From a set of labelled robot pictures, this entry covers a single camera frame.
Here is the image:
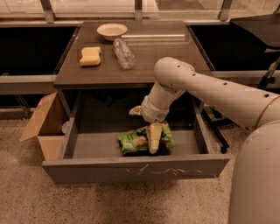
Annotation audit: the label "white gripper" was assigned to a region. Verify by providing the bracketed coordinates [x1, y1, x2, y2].
[129, 96, 169, 154]

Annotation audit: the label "green rice chip bag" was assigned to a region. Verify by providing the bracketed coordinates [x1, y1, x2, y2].
[118, 122, 174, 156]

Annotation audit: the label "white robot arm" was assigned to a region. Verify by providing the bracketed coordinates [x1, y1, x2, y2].
[130, 57, 280, 224]

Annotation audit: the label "grey open drawer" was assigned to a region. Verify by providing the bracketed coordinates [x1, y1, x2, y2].
[42, 92, 229, 184]

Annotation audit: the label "grey counter cabinet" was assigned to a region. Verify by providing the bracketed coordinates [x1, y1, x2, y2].
[54, 21, 211, 116]

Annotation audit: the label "clear plastic water bottle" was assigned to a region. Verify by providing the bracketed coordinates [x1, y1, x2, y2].
[113, 38, 135, 70]

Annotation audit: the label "yellow sponge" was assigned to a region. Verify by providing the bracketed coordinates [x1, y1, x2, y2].
[80, 47, 101, 67]

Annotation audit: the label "white bowl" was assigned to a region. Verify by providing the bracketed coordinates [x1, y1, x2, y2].
[97, 24, 128, 41]

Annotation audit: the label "cardboard box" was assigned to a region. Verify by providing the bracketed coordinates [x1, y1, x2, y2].
[20, 92, 68, 161]

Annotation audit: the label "black stand frame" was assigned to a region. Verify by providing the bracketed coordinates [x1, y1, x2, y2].
[201, 57, 280, 154]

